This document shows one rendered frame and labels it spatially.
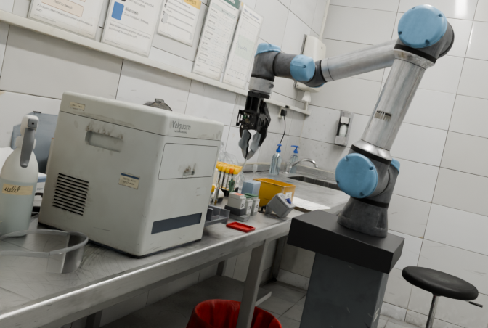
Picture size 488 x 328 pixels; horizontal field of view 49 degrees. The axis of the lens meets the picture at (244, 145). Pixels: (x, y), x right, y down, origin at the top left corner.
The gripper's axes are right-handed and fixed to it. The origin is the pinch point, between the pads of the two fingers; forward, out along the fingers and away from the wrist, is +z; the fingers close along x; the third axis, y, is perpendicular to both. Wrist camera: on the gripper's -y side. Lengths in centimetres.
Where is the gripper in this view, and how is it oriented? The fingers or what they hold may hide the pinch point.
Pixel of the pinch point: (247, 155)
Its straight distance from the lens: 169.6
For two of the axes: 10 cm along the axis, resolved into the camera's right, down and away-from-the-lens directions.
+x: 9.1, 2.1, -3.5
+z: -2.1, 9.8, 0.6
